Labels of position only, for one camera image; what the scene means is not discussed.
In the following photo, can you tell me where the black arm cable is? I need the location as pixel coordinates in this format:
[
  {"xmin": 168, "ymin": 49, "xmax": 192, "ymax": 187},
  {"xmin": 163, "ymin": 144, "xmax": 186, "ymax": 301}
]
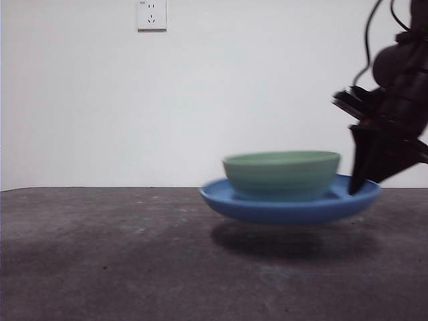
[
  {"xmin": 389, "ymin": 0, "xmax": 413, "ymax": 33},
  {"xmin": 352, "ymin": 0, "xmax": 385, "ymax": 88}
]

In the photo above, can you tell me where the white wall socket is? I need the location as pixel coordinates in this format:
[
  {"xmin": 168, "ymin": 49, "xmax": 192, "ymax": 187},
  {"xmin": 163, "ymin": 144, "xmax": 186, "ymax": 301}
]
[{"xmin": 136, "ymin": 0, "xmax": 167, "ymax": 33}]

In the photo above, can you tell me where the green ribbed bowl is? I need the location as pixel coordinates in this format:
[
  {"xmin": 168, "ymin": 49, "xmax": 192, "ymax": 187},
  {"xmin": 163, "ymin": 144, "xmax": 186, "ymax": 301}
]
[{"xmin": 222, "ymin": 150, "xmax": 342, "ymax": 202}]

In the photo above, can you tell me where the blue plate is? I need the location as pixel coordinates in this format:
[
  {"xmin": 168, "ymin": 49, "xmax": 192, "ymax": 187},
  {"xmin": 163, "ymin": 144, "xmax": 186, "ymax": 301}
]
[{"xmin": 199, "ymin": 173, "xmax": 383, "ymax": 225}]

